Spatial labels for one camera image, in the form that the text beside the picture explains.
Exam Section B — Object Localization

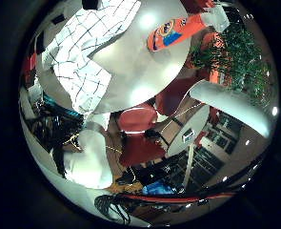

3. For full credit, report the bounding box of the white checked cloth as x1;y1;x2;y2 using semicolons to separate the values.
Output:
41;0;143;115

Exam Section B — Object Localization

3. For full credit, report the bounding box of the orange plant pot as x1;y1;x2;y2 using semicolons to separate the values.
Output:
198;31;227;86

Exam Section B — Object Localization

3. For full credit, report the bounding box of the green leafy plant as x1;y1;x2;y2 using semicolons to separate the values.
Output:
189;22;272;106

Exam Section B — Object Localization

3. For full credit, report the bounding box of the red armchair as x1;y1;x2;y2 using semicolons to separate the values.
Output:
155;75;205;117
119;133;167;168
115;106;158;133

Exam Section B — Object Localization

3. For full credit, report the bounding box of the blue bag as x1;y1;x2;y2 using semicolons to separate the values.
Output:
141;180;177;196

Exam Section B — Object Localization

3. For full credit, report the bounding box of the black square block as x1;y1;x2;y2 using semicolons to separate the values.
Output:
50;12;67;26
81;0;100;10

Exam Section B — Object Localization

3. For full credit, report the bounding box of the red and black cable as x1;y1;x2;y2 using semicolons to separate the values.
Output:
95;190;239;205

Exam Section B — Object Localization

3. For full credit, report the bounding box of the black cable bundle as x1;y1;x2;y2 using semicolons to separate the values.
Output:
29;94;84;154

